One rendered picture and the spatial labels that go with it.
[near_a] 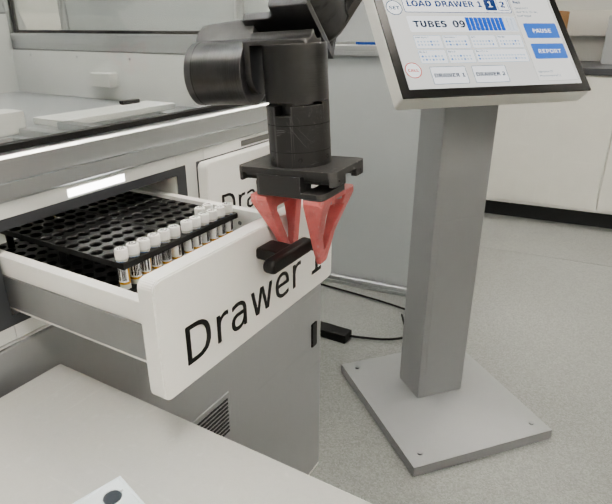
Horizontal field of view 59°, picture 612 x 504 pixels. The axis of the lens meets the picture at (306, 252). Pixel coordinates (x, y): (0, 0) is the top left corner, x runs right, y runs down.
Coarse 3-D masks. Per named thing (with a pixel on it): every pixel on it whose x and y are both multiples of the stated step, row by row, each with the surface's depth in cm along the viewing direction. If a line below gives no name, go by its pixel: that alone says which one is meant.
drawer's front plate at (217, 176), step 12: (264, 144) 88; (228, 156) 80; (240, 156) 82; (252, 156) 84; (204, 168) 76; (216, 168) 77; (228, 168) 80; (204, 180) 76; (216, 180) 78; (228, 180) 80; (240, 180) 83; (252, 180) 85; (204, 192) 77; (216, 192) 78; (228, 192) 81; (240, 192) 83; (252, 192) 86
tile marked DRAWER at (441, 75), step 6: (432, 66) 122; (438, 66) 122; (444, 66) 122; (450, 66) 123; (456, 66) 123; (462, 66) 124; (432, 72) 121; (438, 72) 121; (444, 72) 122; (450, 72) 122; (456, 72) 123; (462, 72) 123; (432, 78) 120; (438, 78) 121; (444, 78) 121; (450, 78) 122; (456, 78) 122; (462, 78) 123; (468, 78) 123; (438, 84) 120
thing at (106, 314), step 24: (144, 192) 75; (240, 216) 68; (0, 240) 66; (0, 264) 54; (24, 264) 52; (24, 288) 53; (48, 288) 51; (72, 288) 49; (96, 288) 47; (120, 288) 47; (24, 312) 55; (48, 312) 52; (72, 312) 50; (96, 312) 48; (120, 312) 47; (96, 336) 49; (120, 336) 47; (144, 360) 47
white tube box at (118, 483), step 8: (112, 480) 39; (120, 480) 40; (104, 488) 39; (112, 488) 39; (120, 488) 39; (128, 488) 39; (88, 496) 38; (96, 496) 38; (104, 496) 38; (112, 496) 39; (120, 496) 39; (128, 496) 38; (136, 496) 38
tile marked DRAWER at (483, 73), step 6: (474, 66) 125; (480, 66) 125; (486, 66) 126; (492, 66) 126; (498, 66) 127; (504, 66) 127; (474, 72) 124; (480, 72) 125; (486, 72) 125; (492, 72) 126; (498, 72) 126; (504, 72) 127; (480, 78) 124; (486, 78) 125; (492, 78) 125; (498, 78) 125; (504, 78) 126
